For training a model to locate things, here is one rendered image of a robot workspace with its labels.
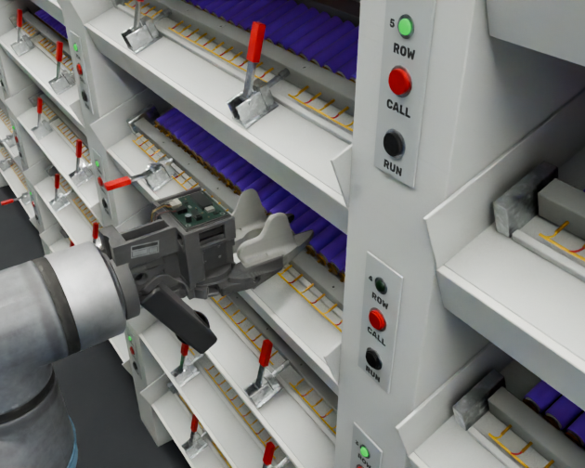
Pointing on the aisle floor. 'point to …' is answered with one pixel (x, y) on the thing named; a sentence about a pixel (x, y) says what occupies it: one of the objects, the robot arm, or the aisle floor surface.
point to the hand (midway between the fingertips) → (292, 234)
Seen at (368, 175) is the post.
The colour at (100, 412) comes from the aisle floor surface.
